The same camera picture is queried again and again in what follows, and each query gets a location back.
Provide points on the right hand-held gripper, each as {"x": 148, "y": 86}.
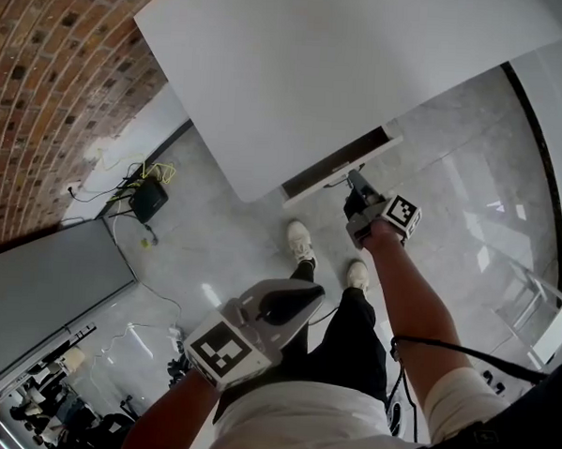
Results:
{"x": 394, "y": 215}

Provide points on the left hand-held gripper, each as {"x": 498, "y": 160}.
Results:
{"x": 227, "y": 352}

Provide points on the white desk drawer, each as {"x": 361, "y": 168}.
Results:
{"x": 340, "y": 168}

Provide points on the person's right forearm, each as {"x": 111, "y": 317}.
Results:
{"x": 412, "y": 310}

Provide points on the black shoulder bag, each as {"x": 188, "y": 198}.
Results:
{"x": 509, "y": 432}

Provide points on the person's left forearm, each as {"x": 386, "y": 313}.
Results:
{"x": 167, "y": 419}

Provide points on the white desk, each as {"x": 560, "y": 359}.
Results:
{"x": 317, "y": 70}

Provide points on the person's white left shoe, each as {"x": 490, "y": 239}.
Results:
{"x": 301, "y": 241}

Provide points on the person's white shoe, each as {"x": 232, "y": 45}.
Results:
{"x": 301, "y": 241}
{"x": 358, "y": 274}

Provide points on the person's black trousers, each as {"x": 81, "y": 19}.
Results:
{"x": 350, "y": 335}

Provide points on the person's white right shoe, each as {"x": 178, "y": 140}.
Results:
{"x": 358, "y": 274}

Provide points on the white power strip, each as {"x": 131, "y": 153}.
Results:
{"x": 175, "y": 337}

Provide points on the person's white shirt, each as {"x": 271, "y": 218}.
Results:
{"x": 308, "y": 427}

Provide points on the black router box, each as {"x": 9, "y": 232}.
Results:
{"x": 148, "y": 200}

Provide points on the grey board panel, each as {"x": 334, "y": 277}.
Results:
{"x": 42, "y": 291}

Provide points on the metal frame stand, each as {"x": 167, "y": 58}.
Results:
{"x": 535, "y": 307}

